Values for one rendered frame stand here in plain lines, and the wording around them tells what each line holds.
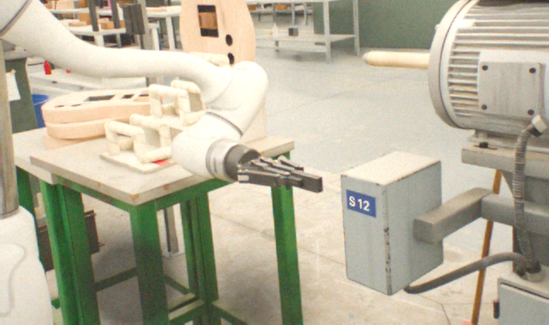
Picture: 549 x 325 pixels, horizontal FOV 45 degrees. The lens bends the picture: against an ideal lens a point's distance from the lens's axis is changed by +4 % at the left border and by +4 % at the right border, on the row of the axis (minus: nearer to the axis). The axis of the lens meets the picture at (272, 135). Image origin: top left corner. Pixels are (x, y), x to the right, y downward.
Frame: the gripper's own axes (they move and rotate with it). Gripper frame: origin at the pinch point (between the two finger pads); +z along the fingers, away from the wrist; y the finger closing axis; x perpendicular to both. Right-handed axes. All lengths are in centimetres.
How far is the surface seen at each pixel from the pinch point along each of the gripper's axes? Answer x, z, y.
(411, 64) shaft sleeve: 17.4, 2.5, -30.1
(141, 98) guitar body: -4, -121, -37
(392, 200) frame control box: 1.7, 21.1, 1.6
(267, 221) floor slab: -107, -184, -145
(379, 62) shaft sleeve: 17.6, -5.6, -30.0
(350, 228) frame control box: -4.7, 13.4, 3.5
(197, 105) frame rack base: -3, -86, -37
